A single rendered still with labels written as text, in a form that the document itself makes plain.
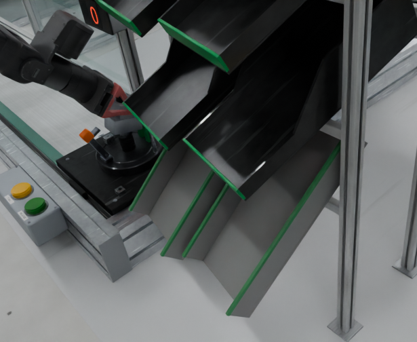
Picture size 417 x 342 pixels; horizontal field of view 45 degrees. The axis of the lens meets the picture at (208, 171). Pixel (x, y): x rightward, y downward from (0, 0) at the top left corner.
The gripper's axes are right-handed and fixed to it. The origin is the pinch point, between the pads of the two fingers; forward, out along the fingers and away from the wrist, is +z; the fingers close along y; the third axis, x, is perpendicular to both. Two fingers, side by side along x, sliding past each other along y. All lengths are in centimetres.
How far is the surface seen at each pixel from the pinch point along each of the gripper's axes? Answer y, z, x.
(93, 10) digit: 19.1, -4.7, -13.5
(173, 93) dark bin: -25.4, -12.0, -7.2
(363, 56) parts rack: -52, -15, -20
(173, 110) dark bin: -28.0, -12.8, -5.2
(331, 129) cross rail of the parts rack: -49, -9, -13
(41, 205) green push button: -1.0, -6.6, 24.0
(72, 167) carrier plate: 5.8, 0.1, 17.1
